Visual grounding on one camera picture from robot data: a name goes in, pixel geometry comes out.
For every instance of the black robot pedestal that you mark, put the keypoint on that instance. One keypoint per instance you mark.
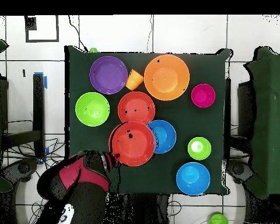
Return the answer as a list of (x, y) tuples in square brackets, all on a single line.
[(140, 210)]

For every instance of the large green plastic bowl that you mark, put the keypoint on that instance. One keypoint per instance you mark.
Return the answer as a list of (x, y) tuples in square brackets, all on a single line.
[(92, 109)]

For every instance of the red-orange plastic bowl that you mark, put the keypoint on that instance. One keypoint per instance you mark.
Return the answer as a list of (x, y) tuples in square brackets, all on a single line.
[(133, 147), (136, 105)]

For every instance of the black wheeled base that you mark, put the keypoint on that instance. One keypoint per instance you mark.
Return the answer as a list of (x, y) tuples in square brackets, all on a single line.
[(238, 169), (23, 168)]

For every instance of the small green plastic bowl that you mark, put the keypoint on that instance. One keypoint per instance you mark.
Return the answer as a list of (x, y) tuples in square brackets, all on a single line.
[(199, 151)]

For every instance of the pink plastic bowl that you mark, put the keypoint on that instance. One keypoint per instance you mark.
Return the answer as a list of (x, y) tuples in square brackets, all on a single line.
[(203, 95)]

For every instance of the black frame stand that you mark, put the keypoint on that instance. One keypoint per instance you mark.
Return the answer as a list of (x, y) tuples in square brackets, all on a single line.
[(38, 105)]

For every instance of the green round object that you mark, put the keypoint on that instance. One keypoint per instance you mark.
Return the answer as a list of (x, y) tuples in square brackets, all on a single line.
[(93, 50), (218, 219)]

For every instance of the large orange plastic bowl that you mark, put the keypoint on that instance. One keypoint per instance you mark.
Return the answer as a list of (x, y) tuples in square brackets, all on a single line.
[(166, 78)]

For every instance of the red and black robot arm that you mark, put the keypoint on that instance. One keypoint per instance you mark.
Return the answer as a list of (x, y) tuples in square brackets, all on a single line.
[(84, 172)]

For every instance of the blue plastic bowl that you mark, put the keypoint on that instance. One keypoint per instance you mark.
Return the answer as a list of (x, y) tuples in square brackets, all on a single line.
[(165, 137), (193, 179)]

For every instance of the dark green tablecloth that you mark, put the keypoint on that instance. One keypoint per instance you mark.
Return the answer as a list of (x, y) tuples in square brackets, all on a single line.
[(189, 121)]

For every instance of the purple plastic bowl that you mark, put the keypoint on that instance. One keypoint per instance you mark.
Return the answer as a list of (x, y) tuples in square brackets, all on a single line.
[(108, 75)]

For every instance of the orange plastic cup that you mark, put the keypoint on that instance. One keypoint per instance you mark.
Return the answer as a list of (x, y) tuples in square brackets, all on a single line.
[(134, 80)]

